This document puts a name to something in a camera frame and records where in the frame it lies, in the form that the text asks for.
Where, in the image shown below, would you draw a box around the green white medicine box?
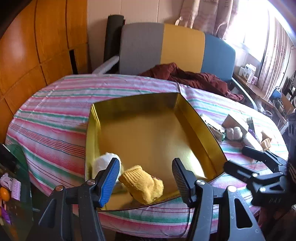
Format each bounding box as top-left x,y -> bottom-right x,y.
247,117 -> 256,138

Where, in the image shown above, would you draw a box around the green glass side table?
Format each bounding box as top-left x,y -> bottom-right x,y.
1,144 -> 33,240

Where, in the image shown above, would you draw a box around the yellow knitted sock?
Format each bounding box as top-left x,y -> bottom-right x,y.
118,165 -> 164,205

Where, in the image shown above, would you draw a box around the wooden side shelf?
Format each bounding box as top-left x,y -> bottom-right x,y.
233,73 -> 295,133

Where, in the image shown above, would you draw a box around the white boxes on shelf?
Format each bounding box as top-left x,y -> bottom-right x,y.
238,63 -> 257,84

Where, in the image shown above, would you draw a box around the pink patterned curtain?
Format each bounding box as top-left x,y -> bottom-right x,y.
175,1 -> 294,99

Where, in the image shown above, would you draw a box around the white knitted sock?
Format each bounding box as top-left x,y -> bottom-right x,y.
92,152 -> 125,193

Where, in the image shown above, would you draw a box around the gold metal tray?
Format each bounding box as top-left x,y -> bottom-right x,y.
85,93 -> 227,203

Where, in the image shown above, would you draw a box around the tan sponge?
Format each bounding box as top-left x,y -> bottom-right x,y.
260,131 -> 272,151

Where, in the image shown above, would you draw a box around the cracker snack packet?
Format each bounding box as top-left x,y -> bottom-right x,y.
200,114 -> 226,142

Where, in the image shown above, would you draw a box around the white foam block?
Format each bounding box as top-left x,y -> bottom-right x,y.
243,132 -> 263,151

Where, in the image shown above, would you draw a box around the orange wooden wardrobe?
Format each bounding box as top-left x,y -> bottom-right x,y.
1,1 -> 90,143

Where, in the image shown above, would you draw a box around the white plastic bag ball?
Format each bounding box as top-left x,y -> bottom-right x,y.
226,126 -> 243,141

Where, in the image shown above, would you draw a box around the blue cup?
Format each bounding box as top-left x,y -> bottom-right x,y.
269,86 -> 282,101

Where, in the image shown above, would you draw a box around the maroon jacket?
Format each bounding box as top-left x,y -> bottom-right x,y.
138,63 -> 244,102

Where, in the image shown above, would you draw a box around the grey yellow blue chair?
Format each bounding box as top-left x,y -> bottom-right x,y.
93,23 -> 257,109

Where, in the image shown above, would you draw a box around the beige medicine box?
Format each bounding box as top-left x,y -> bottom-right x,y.
222,114 -> 249,138

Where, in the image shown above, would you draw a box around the pink white cloth item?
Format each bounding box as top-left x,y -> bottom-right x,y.
1,173 -> 21,201

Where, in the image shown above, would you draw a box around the orange fruit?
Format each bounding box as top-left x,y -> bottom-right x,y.
0,187 -> 11,202

